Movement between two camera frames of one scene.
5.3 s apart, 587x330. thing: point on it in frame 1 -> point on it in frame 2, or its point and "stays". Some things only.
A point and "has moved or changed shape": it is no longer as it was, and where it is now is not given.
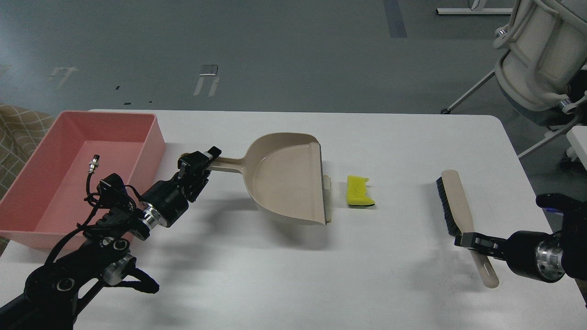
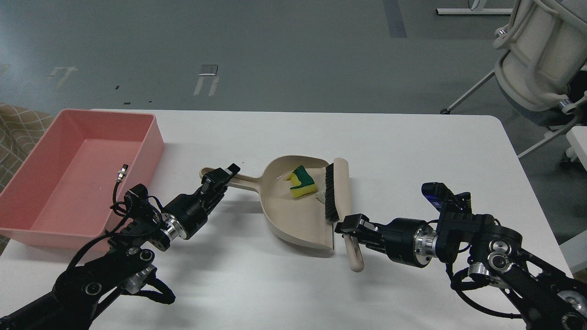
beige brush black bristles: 459,220 -> 338,205
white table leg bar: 475,11 stays
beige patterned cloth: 21,128 stays
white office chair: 544,74 stays
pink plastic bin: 46,199 stays
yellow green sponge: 356,191 -> 305,184
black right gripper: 533,254 -> 412,241
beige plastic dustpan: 285,174 has moved or changed shape
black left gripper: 165,201 -> 186,214
